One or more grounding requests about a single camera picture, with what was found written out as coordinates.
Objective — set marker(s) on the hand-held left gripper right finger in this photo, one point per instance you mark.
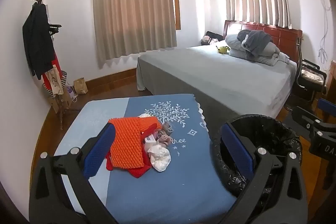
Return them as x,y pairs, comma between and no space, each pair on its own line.
236,148

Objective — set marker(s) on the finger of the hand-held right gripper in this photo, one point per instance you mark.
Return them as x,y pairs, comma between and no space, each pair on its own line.
326,107
302,116

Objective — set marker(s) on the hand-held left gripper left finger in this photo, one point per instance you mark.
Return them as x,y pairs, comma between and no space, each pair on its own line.
101,150

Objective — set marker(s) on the orange foam fruit net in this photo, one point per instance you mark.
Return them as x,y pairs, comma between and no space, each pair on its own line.
128,142

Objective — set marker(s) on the black trash bin with bag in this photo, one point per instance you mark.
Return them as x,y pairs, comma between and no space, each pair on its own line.
275,134

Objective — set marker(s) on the red mesh net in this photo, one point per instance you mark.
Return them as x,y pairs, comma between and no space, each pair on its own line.
136,172

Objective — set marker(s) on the small white cardboard box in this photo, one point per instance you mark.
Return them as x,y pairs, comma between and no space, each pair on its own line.
149,139

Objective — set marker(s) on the large white tissue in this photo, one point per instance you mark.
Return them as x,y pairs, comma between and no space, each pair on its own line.
158,158

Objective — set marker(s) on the black office chair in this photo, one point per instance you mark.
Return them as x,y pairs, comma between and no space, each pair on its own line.
307,87

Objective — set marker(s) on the wooden desk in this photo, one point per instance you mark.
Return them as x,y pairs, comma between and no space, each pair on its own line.
332,77

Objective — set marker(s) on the beige chair cushion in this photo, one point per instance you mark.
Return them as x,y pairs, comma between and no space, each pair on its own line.
312,75

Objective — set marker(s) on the blue tree-print tablecloth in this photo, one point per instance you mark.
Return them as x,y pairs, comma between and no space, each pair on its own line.
183,187

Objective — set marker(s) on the purple and white appliance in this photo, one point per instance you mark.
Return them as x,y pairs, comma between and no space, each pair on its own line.
71,91

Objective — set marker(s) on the brown paper bag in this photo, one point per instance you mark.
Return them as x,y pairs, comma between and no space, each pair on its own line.
80,85

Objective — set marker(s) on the bed with grey sheet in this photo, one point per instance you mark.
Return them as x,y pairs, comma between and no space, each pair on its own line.
223,77

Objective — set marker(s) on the striped basket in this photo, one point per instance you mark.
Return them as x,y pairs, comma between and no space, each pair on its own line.
64,79

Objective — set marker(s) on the beige tote bag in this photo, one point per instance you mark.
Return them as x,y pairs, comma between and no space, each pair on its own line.
55,82

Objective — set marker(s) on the red wooden headboard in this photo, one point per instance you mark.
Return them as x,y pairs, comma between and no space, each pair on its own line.
283,32

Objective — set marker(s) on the dark grey garment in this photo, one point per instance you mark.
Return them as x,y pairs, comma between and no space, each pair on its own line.
256,41

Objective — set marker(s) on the red hanging garment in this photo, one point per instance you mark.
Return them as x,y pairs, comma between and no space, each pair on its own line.
56,66

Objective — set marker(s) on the grey pillows and blanket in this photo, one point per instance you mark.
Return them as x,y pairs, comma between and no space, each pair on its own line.
235,46

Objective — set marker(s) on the yellow plush toy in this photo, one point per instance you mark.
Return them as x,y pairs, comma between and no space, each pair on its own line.
223,49

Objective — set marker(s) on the black and pink bag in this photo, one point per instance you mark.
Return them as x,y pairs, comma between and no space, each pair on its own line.
210,39

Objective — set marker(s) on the dark hanging coat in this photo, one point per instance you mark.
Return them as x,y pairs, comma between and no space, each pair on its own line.
36,40

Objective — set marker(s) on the black hanger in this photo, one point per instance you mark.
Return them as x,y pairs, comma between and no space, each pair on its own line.
53,27

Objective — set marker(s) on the wide beige curtain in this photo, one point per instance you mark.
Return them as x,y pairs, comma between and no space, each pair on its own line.
134,6

